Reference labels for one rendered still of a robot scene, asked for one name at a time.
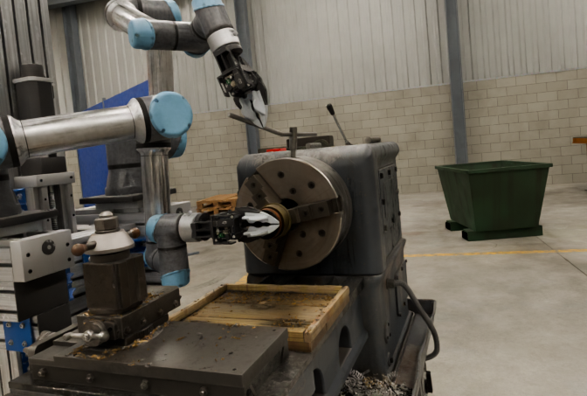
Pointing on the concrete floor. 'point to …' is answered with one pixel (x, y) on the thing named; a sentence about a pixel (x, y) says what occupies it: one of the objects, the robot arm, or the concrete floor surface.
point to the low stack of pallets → (217, 204)
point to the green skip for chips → (494, 198)
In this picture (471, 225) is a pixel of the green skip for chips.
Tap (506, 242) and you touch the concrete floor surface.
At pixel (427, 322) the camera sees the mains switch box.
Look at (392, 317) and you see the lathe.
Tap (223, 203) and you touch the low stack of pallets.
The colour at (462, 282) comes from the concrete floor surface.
